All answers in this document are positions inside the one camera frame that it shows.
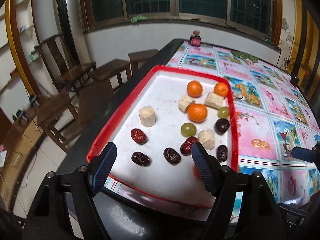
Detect yellow frame wall shelf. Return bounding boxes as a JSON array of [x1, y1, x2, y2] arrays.
[[0, 0, 43, 98]]

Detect orange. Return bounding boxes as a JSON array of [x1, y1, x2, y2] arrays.
[[213, 82, 230, 98], [187, 103, 208, 123], [186, 80, 203, 98]]

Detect red rimmed white tray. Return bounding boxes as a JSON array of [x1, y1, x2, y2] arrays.
[[86, 64, 239, 209]]

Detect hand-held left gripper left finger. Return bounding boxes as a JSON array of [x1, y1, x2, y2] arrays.
[[22, 142, 118, 240]]

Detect dark purple plum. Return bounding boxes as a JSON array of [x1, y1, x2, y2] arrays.
[[214, 118, 230, 135]]

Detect small red jar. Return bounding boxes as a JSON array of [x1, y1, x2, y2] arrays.
[[189, 31, 202, 47]]

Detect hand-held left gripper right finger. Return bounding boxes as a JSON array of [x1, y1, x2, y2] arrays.
[[191, 142, 285, 240]]

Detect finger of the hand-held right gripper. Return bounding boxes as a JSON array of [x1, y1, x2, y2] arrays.
[[291, 141, 320, 163]]

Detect green leaves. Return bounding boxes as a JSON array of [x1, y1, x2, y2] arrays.
[[230, 50, 259, 63]]

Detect yellow frame glass door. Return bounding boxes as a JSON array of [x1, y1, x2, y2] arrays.
[[292, 0, 320, 98]]

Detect red date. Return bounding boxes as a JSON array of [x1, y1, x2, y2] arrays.
[[163, 147, 181, 166], [216, 144, 228, 162], [180, 137, 199, 156], [131, 151, 151, 167], [130, 128, 147, 145]]

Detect green grape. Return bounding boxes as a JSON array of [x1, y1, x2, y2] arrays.
[[217, 106, 231, 119], [180, 123, 197, 137]]

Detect wooden television cabinet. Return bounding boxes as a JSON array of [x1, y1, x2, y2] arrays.
[[0, 97, 48, 180]]

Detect dark wooden chair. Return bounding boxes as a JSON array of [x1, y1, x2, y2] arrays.
[[34, 34, 97, 98]]

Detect dark wooden stool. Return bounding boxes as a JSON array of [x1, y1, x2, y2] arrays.
[[128, 49, 159, 75], [36, 89, 80, 153], [89, 59, 132, 93]]

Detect white standing air conditioner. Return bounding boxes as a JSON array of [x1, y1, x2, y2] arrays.
[[52, 0, 80, 65]]

